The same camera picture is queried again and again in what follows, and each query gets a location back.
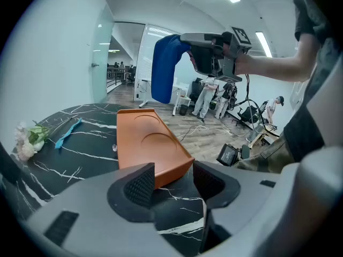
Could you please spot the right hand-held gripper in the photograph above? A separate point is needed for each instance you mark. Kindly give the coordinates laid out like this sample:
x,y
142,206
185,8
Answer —
x,y
241,39

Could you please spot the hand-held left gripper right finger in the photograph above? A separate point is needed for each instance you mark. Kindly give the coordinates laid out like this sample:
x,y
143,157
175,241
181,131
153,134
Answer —
x,y
209,183

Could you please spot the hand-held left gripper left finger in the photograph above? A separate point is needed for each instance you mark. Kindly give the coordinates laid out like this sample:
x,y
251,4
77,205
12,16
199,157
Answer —
x,y
139,186

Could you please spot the orange box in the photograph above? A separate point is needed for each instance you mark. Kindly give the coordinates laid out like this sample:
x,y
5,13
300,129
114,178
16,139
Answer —
x,y
144,149

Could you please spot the blue cloth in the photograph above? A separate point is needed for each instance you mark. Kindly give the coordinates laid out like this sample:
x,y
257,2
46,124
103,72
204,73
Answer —
x,y
163,68

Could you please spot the person's right forearm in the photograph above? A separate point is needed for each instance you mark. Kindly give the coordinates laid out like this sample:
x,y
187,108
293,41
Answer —
x,y
268,66

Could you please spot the person's right hand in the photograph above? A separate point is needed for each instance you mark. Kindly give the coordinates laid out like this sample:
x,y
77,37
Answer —
x,y
230,51

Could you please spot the small black screen device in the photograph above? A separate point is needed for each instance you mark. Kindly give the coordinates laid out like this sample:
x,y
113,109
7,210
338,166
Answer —
x,y
227,154

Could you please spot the small clear plastic piece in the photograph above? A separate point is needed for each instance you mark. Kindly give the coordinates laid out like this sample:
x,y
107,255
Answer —
x,y
114,147

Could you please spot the black waste bin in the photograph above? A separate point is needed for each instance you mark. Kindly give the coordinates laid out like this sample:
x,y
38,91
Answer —
x,y
183,110

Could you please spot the person's camouflage trousers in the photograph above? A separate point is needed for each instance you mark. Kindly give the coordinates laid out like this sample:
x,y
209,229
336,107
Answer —
x,y
268,154

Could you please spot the white standing desk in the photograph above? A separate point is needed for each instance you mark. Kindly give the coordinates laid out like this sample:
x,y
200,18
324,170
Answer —
x,y
144,92

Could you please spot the light wooden desk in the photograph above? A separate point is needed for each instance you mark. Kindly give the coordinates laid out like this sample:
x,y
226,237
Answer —
x,y
264,136

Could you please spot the black office chair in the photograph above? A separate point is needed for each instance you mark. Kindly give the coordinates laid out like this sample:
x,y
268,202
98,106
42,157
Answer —
x,y
245,116

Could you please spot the light blue strip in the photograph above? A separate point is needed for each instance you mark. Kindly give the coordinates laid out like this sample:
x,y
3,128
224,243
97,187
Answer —
x,y
67,135

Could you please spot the frosted glass door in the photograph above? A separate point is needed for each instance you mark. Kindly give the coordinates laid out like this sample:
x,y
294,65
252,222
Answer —
x,y
103,57

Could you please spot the person's black shirt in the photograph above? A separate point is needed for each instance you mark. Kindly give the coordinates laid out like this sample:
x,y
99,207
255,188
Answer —
x,y
308,116

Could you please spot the white artificial flower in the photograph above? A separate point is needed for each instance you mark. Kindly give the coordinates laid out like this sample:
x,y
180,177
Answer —
x,y
26,143

